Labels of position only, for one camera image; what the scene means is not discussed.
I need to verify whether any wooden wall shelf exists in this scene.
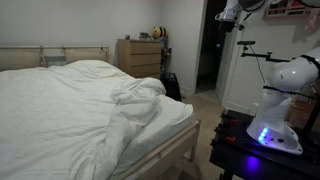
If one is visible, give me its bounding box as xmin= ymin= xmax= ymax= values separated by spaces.
xmin=264 ymin=0 xmax=311 ymax=18

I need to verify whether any black bag on floor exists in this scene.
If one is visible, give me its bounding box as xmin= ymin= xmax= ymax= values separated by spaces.
xmin=160 ymin=73 xmax=181 ymax=101

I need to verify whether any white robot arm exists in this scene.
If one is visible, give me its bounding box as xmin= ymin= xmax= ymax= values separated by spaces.
xmin=215 ymin=0 xmax=320 ymax=155

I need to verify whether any white blanket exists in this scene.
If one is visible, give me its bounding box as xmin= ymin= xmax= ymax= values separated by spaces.
xmin=0 ymin=60 xmax=165 ymax=180

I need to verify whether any wooden slatted headboard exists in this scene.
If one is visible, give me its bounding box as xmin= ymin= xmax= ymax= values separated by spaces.
xmin=0 ymin=46 xmax=109 ymax=66

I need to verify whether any white door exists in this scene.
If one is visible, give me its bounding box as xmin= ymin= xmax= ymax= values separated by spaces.
xmin=215 ymin=28 xmax=238 ymax=102

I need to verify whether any white fitted mattress sheet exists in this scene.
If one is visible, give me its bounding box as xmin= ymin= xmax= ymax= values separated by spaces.
xmin=111 ymin=95 xmax=194 ymax=179

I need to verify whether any wooden chest of drawers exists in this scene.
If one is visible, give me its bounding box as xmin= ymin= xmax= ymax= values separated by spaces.
xmin=117 ymin=39 xmax=162 ymax=79

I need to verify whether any yellow bee plush toy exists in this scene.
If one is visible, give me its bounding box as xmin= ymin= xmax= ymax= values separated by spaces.
xmin=153 ymin=26 xmax=168 ymax=39

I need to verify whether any light wooden bed frame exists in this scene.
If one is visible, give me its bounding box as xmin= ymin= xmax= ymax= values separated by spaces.
xmin=114 ymin=120 xmax=200 ymax=180

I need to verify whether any black camera on stand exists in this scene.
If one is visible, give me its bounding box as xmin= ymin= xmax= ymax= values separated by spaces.
xmin=237 ymin=41 xmax=286 ymax=63

